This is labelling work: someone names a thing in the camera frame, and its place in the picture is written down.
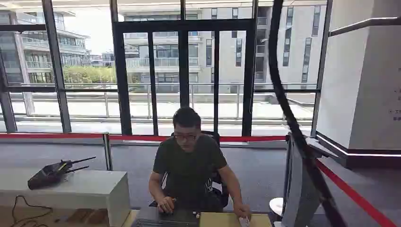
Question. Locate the long red barrier belt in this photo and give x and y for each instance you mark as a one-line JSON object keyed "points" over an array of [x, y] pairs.
{"points": [[250, 138]]}

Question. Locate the person's right hand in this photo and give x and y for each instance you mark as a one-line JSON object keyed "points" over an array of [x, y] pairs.
{"points": [[166, 205]]}

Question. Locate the silver stanchion post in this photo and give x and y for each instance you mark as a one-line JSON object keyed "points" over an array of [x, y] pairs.
{"points": [[107, 153]]}

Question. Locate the black office chair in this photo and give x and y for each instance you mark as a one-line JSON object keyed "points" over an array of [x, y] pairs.
{"points": [[224, 194]]}

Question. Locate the round white stanchion base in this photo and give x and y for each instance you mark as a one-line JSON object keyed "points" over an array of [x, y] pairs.
{"points": [[276, 206]]}

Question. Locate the slanting red barrier belt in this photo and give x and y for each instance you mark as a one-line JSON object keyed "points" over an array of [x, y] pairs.
{"points": [[351, 192]]}

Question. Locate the outdoor metal railing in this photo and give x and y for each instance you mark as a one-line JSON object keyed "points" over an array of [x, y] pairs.
{"points": [[106, 100]]}

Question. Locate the short red barrier belt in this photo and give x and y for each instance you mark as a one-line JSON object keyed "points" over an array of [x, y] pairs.
{"points": [[50, 136]]}

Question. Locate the black router with antennas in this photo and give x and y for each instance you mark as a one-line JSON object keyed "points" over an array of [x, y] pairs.
{"points": [[47, 177]]}

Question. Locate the seated person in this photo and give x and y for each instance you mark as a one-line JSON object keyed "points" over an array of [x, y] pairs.
{"points": [[188, 169]]}

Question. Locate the person's left hand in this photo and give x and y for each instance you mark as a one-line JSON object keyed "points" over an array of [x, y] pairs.
{"points": [[242, 211]]}

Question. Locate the dark laptop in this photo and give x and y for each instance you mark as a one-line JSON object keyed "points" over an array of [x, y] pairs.
{"points": [[175, 220]]}

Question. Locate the white computer mouse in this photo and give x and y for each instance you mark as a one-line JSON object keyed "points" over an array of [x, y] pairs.
{"points": [[244, 222]]}

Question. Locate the grey kiosk stand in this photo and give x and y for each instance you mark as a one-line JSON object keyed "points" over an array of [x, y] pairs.
{"points": [[299, 194]]}

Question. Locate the white bench cabinet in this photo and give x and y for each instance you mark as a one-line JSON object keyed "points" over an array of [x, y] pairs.
{"points": [[78, 191]]}

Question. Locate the grey wall handrail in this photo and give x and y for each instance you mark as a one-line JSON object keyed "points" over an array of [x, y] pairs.
{"points": [[363, 24]]}

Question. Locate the black glass door frame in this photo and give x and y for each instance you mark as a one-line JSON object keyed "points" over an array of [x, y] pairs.
{"points": [[184, 62]]}

